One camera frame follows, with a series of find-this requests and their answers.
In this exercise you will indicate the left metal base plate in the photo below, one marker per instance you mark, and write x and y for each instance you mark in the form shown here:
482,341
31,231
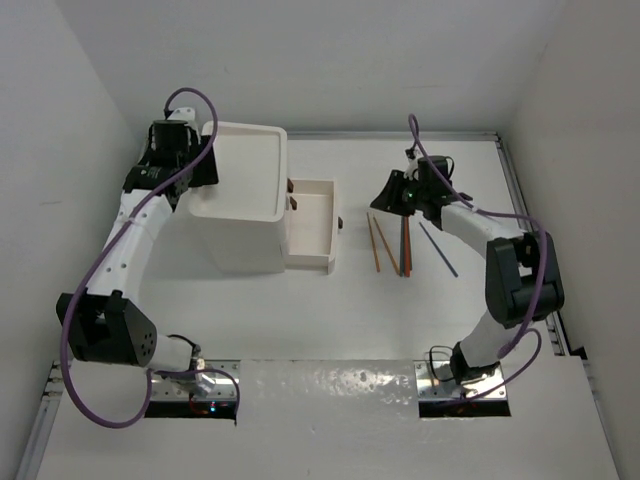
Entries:
217,383

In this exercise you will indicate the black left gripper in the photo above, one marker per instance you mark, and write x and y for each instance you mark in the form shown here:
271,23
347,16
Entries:
205,175

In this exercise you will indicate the blue chopstick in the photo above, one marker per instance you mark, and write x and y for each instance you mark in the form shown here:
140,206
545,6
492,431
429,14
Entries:
439,251

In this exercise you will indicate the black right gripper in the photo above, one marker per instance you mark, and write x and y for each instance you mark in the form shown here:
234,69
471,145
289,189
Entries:
388,198

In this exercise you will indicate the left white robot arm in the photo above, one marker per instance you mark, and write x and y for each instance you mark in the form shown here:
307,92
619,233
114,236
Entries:
108,324

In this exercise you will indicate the white utensil container box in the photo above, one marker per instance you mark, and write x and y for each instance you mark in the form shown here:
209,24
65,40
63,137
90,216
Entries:
302,239

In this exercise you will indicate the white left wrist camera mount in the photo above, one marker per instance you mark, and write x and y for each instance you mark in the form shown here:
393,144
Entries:
184,114

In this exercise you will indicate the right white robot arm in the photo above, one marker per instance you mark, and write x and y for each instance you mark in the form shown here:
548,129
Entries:
522,281

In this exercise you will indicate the orange chopstick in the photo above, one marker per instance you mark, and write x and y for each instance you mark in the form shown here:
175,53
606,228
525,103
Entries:
407,248

